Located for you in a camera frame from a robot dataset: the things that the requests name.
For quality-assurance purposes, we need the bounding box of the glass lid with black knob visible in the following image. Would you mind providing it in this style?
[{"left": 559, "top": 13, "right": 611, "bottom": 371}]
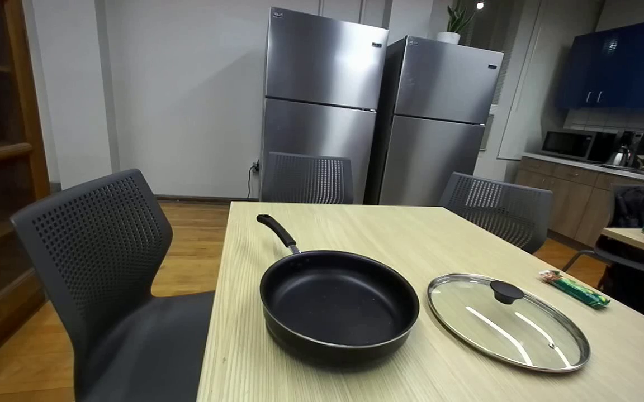
[{"left": 425, "top": 270, "right": 592, "bottom": 378}]

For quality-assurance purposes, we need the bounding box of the light wood side table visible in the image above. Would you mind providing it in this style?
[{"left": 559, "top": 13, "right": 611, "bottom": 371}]
[{"left": 599, "top": 225, "right": 644, "bottom": 264}]

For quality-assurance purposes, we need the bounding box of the steel kettle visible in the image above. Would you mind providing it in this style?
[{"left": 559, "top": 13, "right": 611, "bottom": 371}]
[{"left": 605, "top": 143, "right": 636, "bottom": 172}]

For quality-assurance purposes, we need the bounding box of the shorter stainless steel refrigerator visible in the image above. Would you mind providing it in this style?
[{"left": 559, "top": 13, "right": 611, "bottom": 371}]
[{"left": 365, "top": 33, "right": 504, "bottom": 208}]

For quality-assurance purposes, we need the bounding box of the black nonstick frying pan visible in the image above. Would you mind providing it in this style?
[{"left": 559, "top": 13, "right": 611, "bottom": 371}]
[{"left": 254, "top": 212, "right": 423, "bottom": 374}]

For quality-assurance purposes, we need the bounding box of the brown wooden bookshelf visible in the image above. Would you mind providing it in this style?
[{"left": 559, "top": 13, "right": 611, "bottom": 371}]
[{"left": 0, "top": 0, "right": 52, "bottom": 378}]

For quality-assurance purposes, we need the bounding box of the grey office chair back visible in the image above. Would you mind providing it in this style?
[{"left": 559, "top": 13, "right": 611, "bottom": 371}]
[{"left": 262, "top": 149, "right": 356, "bottom": 206}]

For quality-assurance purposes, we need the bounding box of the blue wall cabinet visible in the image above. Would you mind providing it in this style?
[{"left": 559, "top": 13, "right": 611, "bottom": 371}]
[{"left": 557, "top": 13, "right": 644, "bottom": 115}]

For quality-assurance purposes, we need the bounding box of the wooden kitchen counter cabinet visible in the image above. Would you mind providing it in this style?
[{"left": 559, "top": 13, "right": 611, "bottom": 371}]
[{"left": 512, "top": 151, "right": 644, "bottom": 248}]

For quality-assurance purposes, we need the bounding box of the black microwave oven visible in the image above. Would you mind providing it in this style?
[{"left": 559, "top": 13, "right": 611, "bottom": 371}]
[{"left": 539, "top": 128, "right": 622, "bottom": 166}]

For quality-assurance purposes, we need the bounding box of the dark grey mesh office chair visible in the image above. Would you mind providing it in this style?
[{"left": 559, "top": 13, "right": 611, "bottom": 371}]
[
  {"left": 9, "top": 168, "right": 216, "bottom": 402},
  {"left": 437, "top": 170, "right": 554, "bottom": 256}
]

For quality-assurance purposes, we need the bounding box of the black backpack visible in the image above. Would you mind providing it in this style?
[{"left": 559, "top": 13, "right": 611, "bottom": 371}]
[{"left": 611, "top": 185, "right": 644, "bottom": 231}]

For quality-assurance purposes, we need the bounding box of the tall stainless steel refrigerator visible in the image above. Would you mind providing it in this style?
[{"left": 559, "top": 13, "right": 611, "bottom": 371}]
[{"left": 260, "top": 4, "right": 388, "bottom": 206}]

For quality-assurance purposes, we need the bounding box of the green snack packet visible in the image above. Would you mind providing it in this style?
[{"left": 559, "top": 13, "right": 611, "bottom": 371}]
[{"left": 537, "top": 268, "right": 612, "bottom": 313}]

